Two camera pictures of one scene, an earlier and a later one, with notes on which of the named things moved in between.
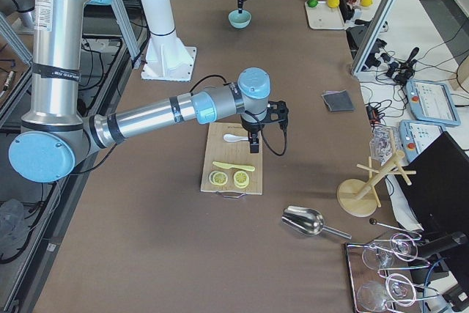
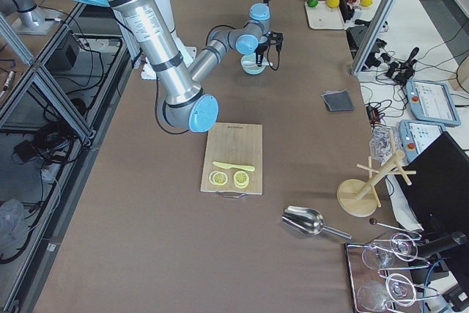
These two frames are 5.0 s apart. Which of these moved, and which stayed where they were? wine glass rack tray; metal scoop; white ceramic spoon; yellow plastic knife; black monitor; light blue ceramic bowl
Moved: white ceramic spoon; light blue ceramic bowl
Stayed: metal scoop; black monitor; yellow plastic knife; wine glass rack tray
